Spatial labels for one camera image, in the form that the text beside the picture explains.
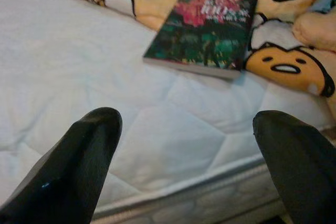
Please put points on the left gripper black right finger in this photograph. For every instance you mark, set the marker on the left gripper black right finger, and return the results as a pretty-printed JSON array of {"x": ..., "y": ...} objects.
[{"x": 302, "y": 171}]

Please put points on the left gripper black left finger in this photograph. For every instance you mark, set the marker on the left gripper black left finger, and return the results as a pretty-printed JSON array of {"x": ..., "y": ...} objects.
[{"x": 65, "y": 182}]

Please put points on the dark red-green cover book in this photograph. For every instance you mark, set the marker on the dark red-green cover book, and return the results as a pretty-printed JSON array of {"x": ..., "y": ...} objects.
[{"x": 204, "y": 32}]

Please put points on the white quilted mattress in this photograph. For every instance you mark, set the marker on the white quilted mattress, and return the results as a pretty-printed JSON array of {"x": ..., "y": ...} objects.
[{"x": 78, "y": 64}]

